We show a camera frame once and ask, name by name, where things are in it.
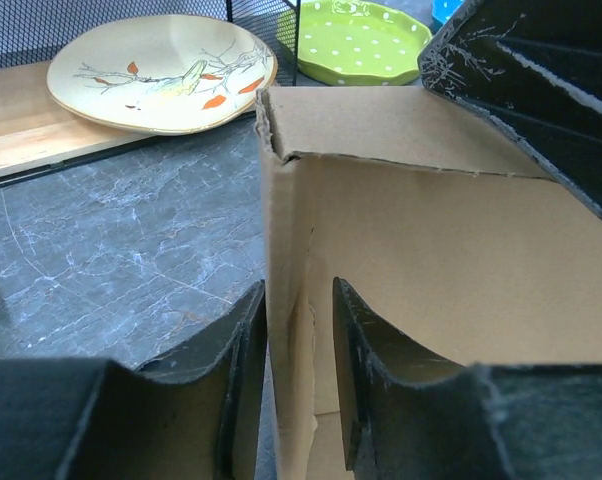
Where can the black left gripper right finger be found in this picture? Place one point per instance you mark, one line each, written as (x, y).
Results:
(409, 413)

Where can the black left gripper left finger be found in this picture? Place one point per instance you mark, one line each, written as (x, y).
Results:
(191, 412)

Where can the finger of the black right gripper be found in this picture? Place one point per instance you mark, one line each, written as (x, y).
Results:
(534, 70)

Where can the brown cardboard box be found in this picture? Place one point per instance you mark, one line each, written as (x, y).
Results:
(445, 229)

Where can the blue dotted plate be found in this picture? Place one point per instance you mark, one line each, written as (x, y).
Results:
(442, 10)

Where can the green dotted plate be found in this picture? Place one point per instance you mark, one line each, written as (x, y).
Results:
(353, 43)

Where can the beige leaf pattern plate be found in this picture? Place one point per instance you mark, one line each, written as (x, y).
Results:
(171, 74)

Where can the black wire wooden shelf rack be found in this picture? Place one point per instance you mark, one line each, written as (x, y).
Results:
(37, 135)

